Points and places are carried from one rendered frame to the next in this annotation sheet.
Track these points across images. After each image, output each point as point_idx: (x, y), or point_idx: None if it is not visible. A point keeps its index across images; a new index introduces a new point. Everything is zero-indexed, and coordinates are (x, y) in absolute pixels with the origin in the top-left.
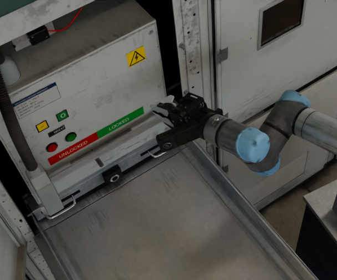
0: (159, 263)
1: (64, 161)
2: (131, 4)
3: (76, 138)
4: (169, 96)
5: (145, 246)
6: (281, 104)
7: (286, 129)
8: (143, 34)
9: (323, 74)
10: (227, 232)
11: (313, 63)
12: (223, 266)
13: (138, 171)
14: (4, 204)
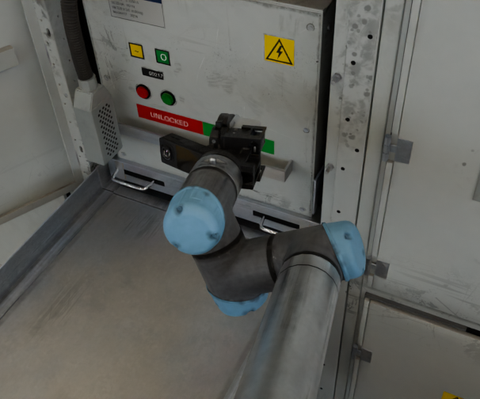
0: (116, 317)
1: (155, 126)
2: None
3: (175, 107)
4: (257, 121)
5: (133, 291)
6: (314, 228)
7: (279, 263)
8: (297, 20)
9: None
10: (206, 374)
11: None
12: (147, 394)
13: None
14: (65, 108)
